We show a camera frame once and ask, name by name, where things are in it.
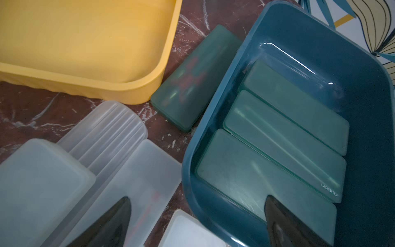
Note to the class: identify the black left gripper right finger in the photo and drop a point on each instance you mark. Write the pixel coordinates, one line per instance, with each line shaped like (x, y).
(286, 230)

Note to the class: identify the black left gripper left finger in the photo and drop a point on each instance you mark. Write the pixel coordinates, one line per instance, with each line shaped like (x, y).
(109, 230)

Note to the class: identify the teal plastic tray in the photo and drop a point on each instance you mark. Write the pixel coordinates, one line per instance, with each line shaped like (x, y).
(342, 76)

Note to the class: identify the green pencil case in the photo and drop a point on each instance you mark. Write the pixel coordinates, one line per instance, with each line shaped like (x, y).
(298, 106)
(273, 135)
(247, 177)
(186, 93)

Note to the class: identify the green pencil case back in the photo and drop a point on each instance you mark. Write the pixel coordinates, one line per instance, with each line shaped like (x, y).
(298, 106)

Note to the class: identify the clear pencil case pink inside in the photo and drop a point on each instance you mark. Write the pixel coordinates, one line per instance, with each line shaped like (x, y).
(149, 179)

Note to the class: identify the clear pencil case top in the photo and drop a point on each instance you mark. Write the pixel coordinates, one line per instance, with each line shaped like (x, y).
(47, 187)

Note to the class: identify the clear pencil case lower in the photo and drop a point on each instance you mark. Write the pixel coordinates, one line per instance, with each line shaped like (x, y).
(184, 230)

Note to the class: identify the yellow plastic tray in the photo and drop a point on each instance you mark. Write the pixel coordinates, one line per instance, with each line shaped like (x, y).
(111, 50)

